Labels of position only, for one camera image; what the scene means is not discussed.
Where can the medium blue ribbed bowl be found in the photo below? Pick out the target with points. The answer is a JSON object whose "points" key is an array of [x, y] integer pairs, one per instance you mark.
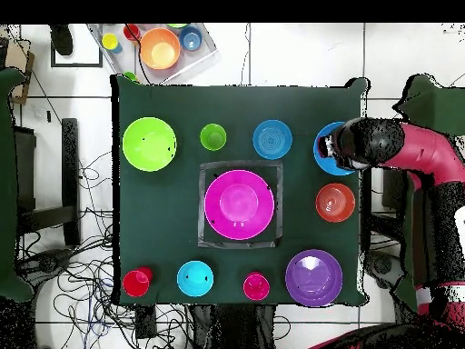
{"points": [[272, 139]]}

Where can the purple bowl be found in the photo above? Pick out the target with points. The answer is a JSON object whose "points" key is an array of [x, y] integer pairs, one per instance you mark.
{"points": [[314, 278]]}

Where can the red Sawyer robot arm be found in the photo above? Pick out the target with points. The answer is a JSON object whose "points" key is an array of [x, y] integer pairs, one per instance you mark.
{"points": [[428, 145]]}

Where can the green cup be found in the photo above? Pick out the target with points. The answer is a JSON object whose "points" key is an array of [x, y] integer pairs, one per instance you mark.
{"points": [[213, 137], [130, 76]]}

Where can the large green bowl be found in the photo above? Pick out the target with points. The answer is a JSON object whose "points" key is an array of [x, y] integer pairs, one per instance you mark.
{"points": [[149, 144]]}

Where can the large blue bowl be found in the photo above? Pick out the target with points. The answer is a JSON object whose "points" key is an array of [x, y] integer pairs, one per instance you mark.
{"points": [[321, 165]]}

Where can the black floor tape frame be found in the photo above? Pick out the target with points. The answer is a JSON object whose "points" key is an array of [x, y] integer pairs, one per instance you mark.
{"points": [[76, 65]]}

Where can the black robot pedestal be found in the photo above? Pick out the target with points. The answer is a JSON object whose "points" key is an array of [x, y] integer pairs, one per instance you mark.
{"points": [[232, 327]]}

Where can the yellow cup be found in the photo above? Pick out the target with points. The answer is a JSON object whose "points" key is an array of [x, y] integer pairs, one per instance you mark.
{"points": [[109, 41]]}

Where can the pink cup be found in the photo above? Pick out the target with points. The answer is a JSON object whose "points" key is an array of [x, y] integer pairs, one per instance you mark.
{"points": [[256, 287]]}

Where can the clear plastic tray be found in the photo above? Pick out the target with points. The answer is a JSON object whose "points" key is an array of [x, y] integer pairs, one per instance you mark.
{"points": [[125, 60]]}

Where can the large pink bowl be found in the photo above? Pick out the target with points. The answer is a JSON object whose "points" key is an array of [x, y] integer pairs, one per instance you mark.
{"points": [[238, 203]]}

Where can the black floor device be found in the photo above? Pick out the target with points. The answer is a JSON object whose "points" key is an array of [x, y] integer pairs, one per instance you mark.
{"points": [[381, 265], [47, 262]]}

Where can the dark green table cloth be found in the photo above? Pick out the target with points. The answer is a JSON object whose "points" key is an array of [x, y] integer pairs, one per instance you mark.
{"points": [[236, 105]]}

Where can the black power strip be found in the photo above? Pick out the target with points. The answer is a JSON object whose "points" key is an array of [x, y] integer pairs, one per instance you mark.
{"points": [[145, 321]]}

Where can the large orange bowl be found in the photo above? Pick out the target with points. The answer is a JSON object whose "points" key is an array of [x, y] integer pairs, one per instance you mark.
{"points": [[160, 49]]}

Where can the red cup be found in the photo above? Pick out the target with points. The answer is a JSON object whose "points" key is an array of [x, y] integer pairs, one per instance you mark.
{"points": [[135, 283], [131, 32]]}

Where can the green covered side table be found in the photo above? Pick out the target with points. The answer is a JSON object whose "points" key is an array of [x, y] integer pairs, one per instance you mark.
{"points": [[432, 105], [7, 181]]}

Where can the person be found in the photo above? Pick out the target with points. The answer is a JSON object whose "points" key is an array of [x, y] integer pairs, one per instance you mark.
{"points": [[61, 40]]}

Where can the small cyan bowl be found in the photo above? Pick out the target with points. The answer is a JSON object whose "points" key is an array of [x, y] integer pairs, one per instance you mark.
{"points": [[195, 278]]}

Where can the brown cardboard box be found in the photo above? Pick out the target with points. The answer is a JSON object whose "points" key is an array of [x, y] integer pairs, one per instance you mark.
{"points": [[20, 61]]}

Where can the black table leg frame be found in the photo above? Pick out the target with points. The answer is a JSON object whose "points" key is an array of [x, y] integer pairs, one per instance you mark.
{"points": [[392, 192], [69, 163]]}

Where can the blue cup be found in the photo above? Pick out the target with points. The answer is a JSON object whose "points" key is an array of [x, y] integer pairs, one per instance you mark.
{"points": [[191, 39]]}

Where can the orange ribbed bowl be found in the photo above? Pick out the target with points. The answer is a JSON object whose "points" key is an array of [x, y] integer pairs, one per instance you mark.
{"points": [[335, 202]]}

